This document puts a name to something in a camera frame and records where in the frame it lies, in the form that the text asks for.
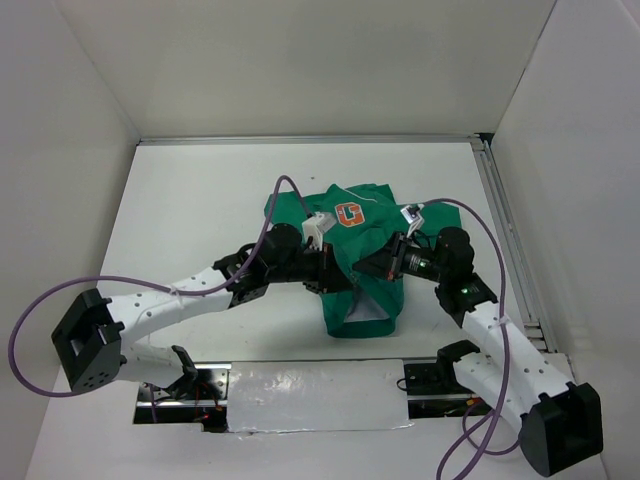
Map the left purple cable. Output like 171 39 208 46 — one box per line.
7 174 314 425

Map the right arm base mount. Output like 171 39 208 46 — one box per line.
396 357 474 420

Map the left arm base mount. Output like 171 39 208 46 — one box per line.
133 363 232 433

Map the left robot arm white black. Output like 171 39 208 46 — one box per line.
51 223 354 399

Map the white taped cover panel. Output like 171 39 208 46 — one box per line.
227 359 412 434

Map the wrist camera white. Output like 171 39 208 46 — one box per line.
302 212 336 250
401 203 425 237

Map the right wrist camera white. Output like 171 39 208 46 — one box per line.
401 203 425 237

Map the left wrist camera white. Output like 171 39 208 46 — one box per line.
302 212 336 250

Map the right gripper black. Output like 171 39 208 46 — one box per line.
353 229 449 283

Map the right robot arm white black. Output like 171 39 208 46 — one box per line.
353 227 604 477

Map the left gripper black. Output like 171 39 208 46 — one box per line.
267 242 353 295

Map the aluminium rail right side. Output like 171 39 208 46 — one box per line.
470 133 559 353

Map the green jacket white lining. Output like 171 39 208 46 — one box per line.
263 182 464 339

